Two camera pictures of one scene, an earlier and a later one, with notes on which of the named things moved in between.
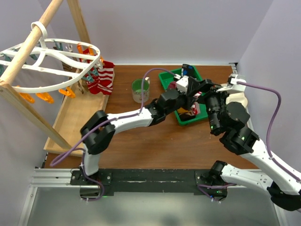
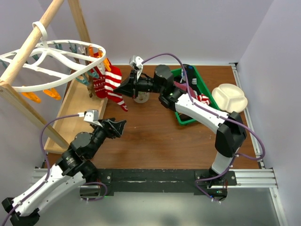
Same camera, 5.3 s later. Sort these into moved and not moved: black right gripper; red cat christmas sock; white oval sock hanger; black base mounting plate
Moved: red cat christmas sock; black right gripper
Not moved: white oval sock hanger; black base mounting plate
